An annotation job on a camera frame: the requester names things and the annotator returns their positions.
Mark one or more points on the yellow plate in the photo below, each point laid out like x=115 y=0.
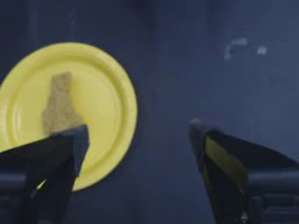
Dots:
x=104 y=96

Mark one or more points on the brown toy chicken wing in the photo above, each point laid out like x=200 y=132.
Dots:
x=59 y=108

